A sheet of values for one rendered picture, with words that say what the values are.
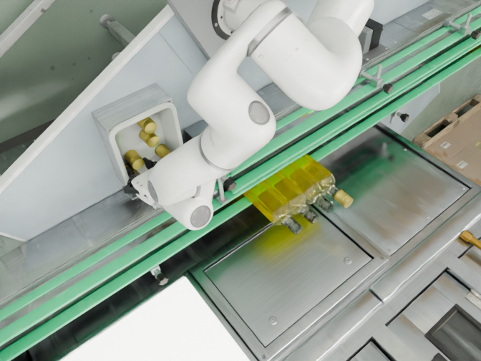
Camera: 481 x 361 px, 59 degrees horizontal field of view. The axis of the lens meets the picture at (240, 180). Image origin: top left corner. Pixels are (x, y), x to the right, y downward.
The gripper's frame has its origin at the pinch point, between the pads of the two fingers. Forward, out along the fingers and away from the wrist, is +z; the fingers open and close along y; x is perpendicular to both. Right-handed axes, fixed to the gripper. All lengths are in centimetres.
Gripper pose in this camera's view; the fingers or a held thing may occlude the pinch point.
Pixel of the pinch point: (139, 169)
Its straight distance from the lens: 110.1
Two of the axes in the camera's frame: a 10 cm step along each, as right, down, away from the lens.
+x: -1.9, -8.0, -5.7
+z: -6.1, -3.6, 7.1
